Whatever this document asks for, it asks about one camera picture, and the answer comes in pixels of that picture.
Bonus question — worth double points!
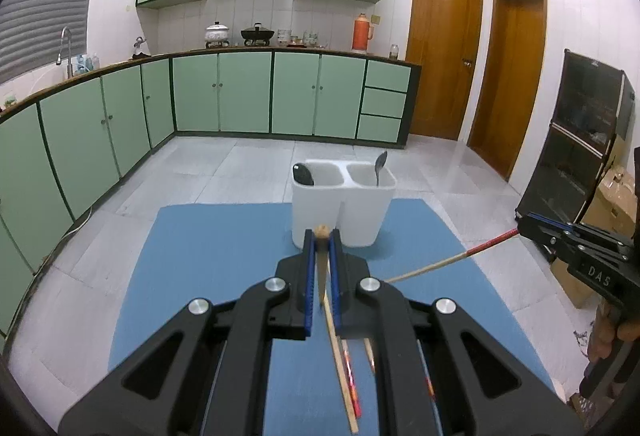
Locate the white two-compartment utensil holder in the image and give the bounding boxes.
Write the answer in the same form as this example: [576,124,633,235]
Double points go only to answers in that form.
[291,159,397,250]

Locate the plain wooden door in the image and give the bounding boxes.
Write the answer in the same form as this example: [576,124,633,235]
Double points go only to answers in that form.
[467,0,548,182]

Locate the metal spoon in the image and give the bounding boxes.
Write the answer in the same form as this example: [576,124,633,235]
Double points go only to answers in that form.
[373,151,389,187]

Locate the small cardboard box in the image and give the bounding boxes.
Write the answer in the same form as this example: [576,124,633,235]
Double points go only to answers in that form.
[550,258,601,309]

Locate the window blinds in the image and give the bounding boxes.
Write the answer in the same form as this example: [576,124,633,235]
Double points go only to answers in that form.
[0,0,108,84]

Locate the black wok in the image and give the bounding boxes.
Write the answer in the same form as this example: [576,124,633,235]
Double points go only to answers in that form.
[241,22,276,47]

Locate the red-ended wooden chopstick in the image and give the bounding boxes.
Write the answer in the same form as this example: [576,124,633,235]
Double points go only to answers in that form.
[386,228,521,284]

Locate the red patterned wooden chopstick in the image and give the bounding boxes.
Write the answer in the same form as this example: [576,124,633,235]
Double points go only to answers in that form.
[341,348,363,418]

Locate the light wooden chopstick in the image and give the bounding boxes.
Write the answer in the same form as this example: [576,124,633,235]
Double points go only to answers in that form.
[322,296,361,434]

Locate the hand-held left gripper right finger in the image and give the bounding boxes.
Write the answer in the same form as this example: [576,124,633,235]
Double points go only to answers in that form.
[329,227,585,436]

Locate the white lidded pot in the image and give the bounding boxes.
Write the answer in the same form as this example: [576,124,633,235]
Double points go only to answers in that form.
[205,21,231,48]

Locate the kitchen faucet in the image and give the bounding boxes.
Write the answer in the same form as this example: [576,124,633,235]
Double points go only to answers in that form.
[56,27,73,79]

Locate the blue mat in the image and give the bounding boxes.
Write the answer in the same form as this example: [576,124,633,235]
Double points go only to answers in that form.
[107,198,556,436]

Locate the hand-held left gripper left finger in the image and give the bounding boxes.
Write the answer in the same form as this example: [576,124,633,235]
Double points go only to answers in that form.
[59,227,318,436]

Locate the orange thermos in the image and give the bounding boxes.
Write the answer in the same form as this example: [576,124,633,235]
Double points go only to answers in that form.
[351,13,375,54]

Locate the green base cabinets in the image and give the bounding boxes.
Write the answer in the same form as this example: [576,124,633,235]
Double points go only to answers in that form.
[0,51,422,347]

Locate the person's right hand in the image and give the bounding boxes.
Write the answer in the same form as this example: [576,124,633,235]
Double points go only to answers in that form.
[592,301,640,360]

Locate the wooden door with handle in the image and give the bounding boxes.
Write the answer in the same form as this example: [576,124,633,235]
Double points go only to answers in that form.
[406,0,485,141]

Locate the large cardboard box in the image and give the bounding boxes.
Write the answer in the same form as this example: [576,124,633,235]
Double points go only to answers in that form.
[582,166,638,237]

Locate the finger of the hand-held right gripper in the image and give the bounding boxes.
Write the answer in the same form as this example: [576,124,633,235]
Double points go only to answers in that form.
[516,214,577,263]
[529,211,624,248]

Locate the black glass cabinet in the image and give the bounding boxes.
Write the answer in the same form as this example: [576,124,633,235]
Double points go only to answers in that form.
[515,48,636,262]

